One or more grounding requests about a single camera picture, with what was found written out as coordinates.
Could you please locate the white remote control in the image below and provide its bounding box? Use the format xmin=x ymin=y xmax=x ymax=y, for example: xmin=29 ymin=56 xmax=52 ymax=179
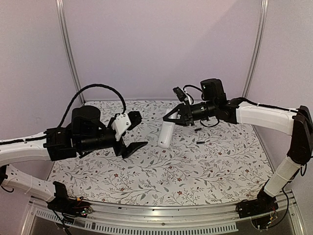
xmin=157 ymin=121 xmax=175 ymax=149

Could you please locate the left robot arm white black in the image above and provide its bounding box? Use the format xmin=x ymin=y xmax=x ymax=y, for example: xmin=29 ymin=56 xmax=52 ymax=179
xmin=0 ymin=105 xmax=147 ymax=212

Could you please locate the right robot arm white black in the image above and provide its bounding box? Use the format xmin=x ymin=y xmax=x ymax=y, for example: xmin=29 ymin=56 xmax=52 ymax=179
xmin=163 ymin=78 xmax=313 ymax=213

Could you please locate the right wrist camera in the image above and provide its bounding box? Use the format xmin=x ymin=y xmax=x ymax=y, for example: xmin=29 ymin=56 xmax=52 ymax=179
xmin=173 ymin=87 xmax=193 ymax=105

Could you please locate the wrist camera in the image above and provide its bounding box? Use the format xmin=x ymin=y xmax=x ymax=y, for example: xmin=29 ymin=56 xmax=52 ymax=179
xmin=111 ymin=111 xmax=142 ymax=141
xmin=173 ymin=87 xmax=193 ymax=105

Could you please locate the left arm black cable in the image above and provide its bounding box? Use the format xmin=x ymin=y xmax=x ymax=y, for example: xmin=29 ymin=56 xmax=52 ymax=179
xmin=57 ymin=84 xmax=127 ymax=128

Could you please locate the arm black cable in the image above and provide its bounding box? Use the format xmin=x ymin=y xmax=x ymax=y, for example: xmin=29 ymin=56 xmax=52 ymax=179
xmin=182 ymin=84 xmax=203 ymax=95
xmin=57 ymin=84 xmax=127 ymax=128

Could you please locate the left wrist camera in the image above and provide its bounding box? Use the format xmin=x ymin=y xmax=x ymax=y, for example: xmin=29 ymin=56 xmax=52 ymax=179
xmin=111 ymin=111 xmax=142 ymax=141

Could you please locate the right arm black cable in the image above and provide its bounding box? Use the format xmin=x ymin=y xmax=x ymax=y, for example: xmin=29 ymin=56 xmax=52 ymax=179
xmin=182 ymin=84 xmax=203 ymax=95

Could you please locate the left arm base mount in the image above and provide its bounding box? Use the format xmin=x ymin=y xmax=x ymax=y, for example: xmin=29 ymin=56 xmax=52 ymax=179
xmin=47 ymin=181 xmax=93 ymax=218

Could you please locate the front aluminium rail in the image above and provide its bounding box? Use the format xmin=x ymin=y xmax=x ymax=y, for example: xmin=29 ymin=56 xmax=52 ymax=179
xmin=21 ymin=189 xmax=306 ymax=235

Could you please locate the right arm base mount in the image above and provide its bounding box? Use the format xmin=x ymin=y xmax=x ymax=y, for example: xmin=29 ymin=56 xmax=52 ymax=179
xmin=236 ymin=190 xmax=278 ymax=230

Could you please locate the right aluminium frame post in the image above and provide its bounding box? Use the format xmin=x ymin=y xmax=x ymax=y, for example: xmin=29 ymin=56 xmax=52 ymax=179
xmin=242 ymin=0 xmax=269 ymax=98

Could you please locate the aluminium frame post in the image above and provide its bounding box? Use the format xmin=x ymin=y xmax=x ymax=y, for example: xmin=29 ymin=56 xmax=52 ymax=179
xmin=55 ymin=0 xmax=82 ymax=92
xmin=242 ymin=0 xmax=269 ymax=98

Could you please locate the left aluminium frame post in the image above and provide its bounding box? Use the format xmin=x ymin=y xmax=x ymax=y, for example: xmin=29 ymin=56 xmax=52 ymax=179
xmin=55 ymin=0 xmax=82 ymax=92

